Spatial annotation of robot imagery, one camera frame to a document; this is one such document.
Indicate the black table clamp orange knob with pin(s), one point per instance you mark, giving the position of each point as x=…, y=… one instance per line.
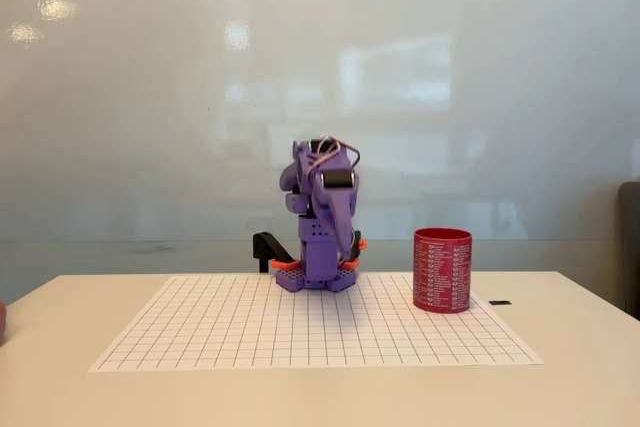
x=356, y=250

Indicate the purple robot arm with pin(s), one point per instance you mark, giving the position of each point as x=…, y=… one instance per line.
x=315, y=257

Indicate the purple gripper with servo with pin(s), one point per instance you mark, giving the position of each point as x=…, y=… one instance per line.
x=340, y=197

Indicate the black table clamp orange pad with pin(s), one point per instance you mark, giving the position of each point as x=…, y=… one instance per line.
x=266, y=245

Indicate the white grid paper sheet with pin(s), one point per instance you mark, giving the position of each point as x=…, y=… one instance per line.
x=250, y=327

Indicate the pink rounded object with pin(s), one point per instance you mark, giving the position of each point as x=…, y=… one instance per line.
x=2, y=322

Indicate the red cup with white print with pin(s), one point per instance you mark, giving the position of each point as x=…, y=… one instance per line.
x=442, y=272

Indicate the small black tape piece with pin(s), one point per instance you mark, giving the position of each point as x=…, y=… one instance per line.
x=501, y=302

